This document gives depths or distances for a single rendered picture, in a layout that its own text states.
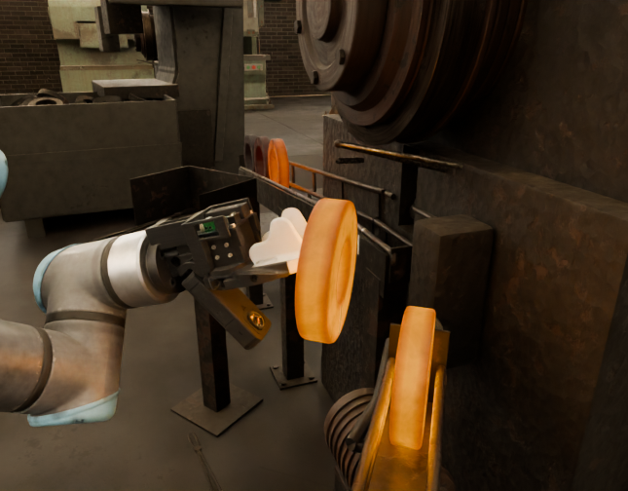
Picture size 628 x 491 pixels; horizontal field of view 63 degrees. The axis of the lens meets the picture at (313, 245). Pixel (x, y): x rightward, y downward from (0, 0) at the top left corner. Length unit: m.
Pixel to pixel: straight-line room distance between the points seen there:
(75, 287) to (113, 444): 1.03
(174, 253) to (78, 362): 0.16
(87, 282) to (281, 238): 0.24
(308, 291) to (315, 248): 0.04
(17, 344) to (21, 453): 1.15
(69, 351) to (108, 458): 1.01
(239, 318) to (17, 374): 0.23
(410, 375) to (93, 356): 0.35
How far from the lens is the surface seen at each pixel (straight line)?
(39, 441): 1.74
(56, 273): 0.68
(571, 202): 0.71
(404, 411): 0.54
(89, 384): 0.64
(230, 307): 0.60
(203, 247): 0.56
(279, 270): 0.54
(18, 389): 0.60
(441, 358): 0.68
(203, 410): 1.68
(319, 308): 0.49
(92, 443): 1.68
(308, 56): 0.98
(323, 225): 0.49
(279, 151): 1.61
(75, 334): 0.65
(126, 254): 0.62
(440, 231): 0.76
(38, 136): 3.25
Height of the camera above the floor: 1.05
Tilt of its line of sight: 21 degrees down
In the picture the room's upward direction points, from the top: straight up
